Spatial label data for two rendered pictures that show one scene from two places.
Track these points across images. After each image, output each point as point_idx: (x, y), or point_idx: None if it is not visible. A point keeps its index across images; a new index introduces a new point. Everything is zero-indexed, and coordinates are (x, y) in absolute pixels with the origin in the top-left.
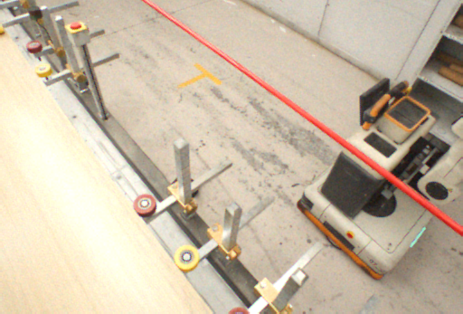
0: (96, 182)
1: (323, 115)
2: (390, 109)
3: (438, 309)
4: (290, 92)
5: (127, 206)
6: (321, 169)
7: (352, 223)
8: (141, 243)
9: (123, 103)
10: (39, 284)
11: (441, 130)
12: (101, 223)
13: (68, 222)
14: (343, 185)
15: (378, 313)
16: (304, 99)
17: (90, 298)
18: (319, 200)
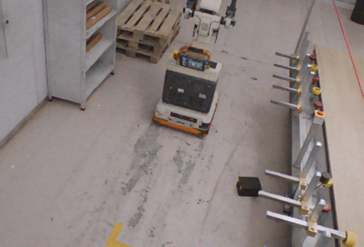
0: (330, 117)
1: (109, 143)
2: (201, 55)
3: None
4: (94, 168)
5: (324, 107)
6: (165, 135)
7: (212, 102)
8: (327, 99)
9: None
10: (361, 112)
11: (94, 80)
12: (335, 109)
13: (346, 117)
14: (214, 93)
15: (225, 106)
16: (97, 157)
17: (348, 102)
18: (210, 114)
